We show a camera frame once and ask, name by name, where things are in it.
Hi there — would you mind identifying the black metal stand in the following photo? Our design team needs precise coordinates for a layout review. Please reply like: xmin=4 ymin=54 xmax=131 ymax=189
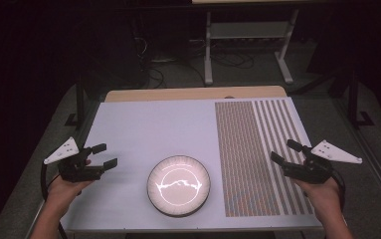
xmin=64 ymin=75 xmax=87 ymax=129
xmin=346 ymin=69 xmax=375 ymax=129

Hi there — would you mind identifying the white metal table frame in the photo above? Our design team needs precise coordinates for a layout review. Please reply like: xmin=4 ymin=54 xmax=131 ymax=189
xmin=203 ymin=9 xmax=300 ymax=86

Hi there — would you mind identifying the person's left hand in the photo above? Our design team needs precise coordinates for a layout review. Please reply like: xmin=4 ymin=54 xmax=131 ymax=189
xmin=46 ymin=158 xmax=95 ymax=215

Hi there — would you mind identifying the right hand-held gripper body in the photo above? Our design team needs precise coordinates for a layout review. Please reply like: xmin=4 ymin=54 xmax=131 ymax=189
xmin=282 ymin=139 xmax=363 ymax=184

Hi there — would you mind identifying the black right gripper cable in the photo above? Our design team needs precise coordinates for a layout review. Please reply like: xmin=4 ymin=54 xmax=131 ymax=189
xmin=330 ymin=168 xmax=347 ymax=213

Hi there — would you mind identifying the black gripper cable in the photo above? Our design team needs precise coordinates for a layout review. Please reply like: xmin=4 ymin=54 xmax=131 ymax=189
xmin=40 ymin=161 xmax=69 ymax=239
xmin=330 ymin=168 xmax=347 ymax=213

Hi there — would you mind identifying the person's right hand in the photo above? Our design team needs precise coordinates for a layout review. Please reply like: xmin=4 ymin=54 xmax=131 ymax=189
xmin=292 ymin=177 xmax=344 ymax=217

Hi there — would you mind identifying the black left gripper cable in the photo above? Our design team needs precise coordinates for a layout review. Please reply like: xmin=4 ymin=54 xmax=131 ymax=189
xmin=40 ymin=161 xmax=69 ymax=239

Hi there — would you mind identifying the tangle of black floor cables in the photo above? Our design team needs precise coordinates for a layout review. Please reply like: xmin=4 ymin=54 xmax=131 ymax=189
xmin=134 ymin=36 xmax=256 ymax=89

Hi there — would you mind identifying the round plate with dark rim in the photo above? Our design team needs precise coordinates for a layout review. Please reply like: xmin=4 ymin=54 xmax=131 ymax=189
xmin=146 ymin=154 xmax=212 ymax=218

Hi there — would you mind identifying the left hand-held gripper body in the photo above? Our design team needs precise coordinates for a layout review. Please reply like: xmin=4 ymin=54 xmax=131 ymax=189
xmin=43 ymin=136 xmax=105 ymax=183

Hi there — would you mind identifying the white mat with striped print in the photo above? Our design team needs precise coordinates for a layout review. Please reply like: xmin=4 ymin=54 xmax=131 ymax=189
xmin=60 ymin=97 xmax=323 ymax=232

